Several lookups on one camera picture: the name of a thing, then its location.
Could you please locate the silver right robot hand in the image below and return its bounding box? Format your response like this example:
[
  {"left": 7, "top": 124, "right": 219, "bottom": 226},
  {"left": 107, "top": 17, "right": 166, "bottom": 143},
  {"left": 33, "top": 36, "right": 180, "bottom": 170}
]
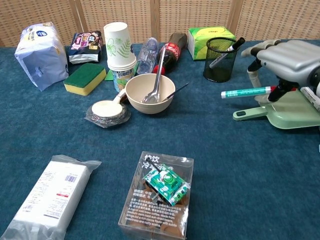
[{"left": 241, "top": 39, "right": 320, "bottom": 102}]

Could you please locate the red-capped green marker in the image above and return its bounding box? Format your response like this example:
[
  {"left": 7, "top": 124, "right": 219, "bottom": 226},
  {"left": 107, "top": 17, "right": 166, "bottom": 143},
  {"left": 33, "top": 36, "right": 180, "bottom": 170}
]
[{"left": 221, "top": 85, "right": 285, "bottom": 100}]

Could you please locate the blue-capped white marker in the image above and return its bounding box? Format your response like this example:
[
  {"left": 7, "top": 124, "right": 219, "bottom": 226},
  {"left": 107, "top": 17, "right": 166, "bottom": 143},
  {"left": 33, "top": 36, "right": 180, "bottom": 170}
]
[{"left": 299, "top": 86, "right": 320, "bottom": 113}]

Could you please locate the black marker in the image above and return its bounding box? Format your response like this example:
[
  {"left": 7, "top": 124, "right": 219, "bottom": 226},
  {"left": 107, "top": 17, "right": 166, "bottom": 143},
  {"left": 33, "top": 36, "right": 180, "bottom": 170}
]
[{"left": 209, "top": 37, "right": 246, "bottom": 70}]

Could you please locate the black mesh pen holder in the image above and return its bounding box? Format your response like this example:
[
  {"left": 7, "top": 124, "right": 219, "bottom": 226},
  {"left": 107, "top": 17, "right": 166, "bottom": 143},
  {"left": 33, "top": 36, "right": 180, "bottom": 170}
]
[{"left": 202, "top": 36, "right": 238, "bottom": 83}]

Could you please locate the light green plastic dustpan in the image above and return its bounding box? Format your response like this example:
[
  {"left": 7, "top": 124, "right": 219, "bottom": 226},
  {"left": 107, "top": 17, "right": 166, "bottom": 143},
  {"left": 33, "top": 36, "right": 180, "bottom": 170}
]
[{"left": 232, "top": 88, "right": 320, "bottom": 130}]

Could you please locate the green tissue box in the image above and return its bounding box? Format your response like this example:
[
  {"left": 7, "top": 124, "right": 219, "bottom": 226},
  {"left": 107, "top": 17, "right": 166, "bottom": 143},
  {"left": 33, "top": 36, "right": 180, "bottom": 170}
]
[{"left": 187, "top": 26, "right": 237, "bottom": 61}]

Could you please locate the cola bottle with red cap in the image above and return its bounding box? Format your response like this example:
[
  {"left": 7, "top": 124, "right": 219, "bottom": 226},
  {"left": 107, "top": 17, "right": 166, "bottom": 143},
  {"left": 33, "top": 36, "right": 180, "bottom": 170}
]
[{"left": 152, "top": 32, "right": 188, "bottom": 75}]

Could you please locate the blue table cloth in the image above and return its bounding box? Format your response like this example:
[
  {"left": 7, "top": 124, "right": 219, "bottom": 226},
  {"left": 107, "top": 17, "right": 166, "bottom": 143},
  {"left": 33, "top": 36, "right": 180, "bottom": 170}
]
[{"left": 0, "top": 39, "right": 320, "bottom": 240}]

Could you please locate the silver metal spoon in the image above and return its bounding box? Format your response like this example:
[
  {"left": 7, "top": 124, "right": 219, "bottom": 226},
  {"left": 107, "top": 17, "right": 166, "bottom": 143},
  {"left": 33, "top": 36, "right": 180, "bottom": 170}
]
[{"left": 141, "top": 44, "right": 167, "bottom": 105}]

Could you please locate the clear plastic water bottle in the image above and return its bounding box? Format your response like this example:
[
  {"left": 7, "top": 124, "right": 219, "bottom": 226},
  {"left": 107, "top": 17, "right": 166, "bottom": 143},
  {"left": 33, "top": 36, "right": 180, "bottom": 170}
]
[{"left": 136, "top": 37, "right": 160, "bottom": 75}]

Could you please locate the beige plastic bowl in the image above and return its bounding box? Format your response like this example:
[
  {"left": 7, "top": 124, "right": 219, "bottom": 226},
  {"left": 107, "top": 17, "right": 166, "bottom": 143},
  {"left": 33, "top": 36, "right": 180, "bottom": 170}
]
[{"left": 124, "top": 73, "right": 176, "bottom": 115}]

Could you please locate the green printed can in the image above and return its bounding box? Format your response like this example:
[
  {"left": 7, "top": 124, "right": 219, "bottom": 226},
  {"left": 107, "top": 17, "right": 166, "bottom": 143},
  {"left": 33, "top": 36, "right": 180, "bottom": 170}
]
[{"left": 112, "top": 62, "right": 138, "bottom": 93}]

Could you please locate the stack of leaf-print paper cups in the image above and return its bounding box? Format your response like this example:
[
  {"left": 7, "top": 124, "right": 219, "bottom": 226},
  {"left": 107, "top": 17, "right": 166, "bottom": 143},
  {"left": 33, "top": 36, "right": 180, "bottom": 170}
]
[{"left": 103, "top": 21, "right": 138, "bottom": 72}]

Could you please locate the green toy tank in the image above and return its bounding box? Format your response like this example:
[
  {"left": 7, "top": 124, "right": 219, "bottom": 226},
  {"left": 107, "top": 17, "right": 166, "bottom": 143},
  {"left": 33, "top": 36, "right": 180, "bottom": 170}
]
[{"left": 142, "top": 156, "right": 192, "bottom": 207}]

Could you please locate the wrapped steel wool scourer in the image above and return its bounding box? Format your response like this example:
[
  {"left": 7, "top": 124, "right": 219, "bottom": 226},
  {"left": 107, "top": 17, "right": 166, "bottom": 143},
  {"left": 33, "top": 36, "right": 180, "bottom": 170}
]
[{"left": 84, "top": 101, "right": 132, "bottom": 129}]

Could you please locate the cream plastic dish brush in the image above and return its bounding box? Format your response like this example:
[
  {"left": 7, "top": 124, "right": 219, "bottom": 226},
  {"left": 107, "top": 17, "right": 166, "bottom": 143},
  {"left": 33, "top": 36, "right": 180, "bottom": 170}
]
[{"left": 91, "top": 88, "right": 127, "bottom": 118}]

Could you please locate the dark snack packet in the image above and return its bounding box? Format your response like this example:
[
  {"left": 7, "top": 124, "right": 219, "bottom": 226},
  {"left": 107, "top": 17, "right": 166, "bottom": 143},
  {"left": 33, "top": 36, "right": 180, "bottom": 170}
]
[{"left": 67, "top": 30, "right": 104, "bottom": 65}]

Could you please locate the clear plastic coffee box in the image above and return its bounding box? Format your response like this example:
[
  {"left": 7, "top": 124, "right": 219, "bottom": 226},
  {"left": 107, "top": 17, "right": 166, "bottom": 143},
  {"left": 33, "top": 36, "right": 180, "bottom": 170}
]
[{"left": 117, "top": 150, "right": 195, "bottom": 240}]

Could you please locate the yellow and green sponge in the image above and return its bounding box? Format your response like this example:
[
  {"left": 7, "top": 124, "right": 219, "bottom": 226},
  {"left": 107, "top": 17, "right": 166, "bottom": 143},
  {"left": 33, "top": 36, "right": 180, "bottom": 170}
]
[{"left": 63, "top": 62, "right": 107, "bottom": 97}]

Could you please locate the white and blue tissue pack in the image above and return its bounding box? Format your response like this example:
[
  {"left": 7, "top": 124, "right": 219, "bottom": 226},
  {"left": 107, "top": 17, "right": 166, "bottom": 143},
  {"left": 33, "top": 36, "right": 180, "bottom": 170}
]
[{"left": 14, "top": 21, "right": 70, "bottom": 92}]

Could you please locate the woven rattan folding screen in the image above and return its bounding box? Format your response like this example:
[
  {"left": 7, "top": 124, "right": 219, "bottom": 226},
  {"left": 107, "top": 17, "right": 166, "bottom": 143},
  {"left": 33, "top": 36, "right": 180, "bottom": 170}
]
[{"left": 0, "top": 0, "right": 320, "bottom": 48}]

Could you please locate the white package in clear bag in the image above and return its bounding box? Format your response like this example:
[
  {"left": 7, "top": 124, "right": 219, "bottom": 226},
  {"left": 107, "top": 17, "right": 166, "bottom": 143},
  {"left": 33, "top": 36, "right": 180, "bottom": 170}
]
[{"left": 0, "top": 154, "right": 103, "bottom": 240}]

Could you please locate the thin black-handled utensil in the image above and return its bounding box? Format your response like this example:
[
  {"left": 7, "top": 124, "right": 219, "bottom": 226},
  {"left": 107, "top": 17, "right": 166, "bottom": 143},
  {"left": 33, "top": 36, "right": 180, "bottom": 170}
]
[{"left": 164, "top": 82, "right": 190, "bottom": 100}]

